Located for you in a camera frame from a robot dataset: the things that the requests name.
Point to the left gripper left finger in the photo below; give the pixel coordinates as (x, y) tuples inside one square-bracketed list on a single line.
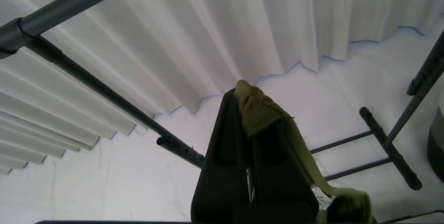
[(222, 175)]

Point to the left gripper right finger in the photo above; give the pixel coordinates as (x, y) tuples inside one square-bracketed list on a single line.
[(277, 175)]

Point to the green long-sleeved shirt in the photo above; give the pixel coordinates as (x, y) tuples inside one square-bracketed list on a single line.
[(256, 109)]

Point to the black clothes rack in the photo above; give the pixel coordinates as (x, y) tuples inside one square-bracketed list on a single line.
[(69, 3)]

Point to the white curtain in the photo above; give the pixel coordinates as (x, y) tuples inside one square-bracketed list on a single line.
[(208, 26)]

